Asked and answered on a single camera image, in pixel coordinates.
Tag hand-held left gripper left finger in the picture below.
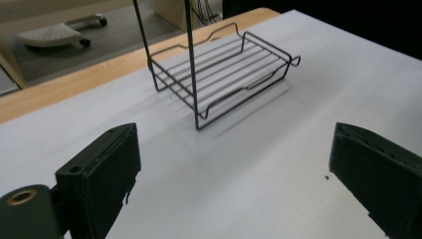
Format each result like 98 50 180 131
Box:
54 121 142 239

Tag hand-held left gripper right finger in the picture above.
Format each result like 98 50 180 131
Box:
328 121 422 239

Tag black wire rack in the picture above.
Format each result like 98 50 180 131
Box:
131 0 303 131

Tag white wheeled chair base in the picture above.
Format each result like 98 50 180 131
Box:
16 13 109 49

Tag hanging desk cables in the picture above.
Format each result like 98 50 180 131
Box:
191 0 218 25

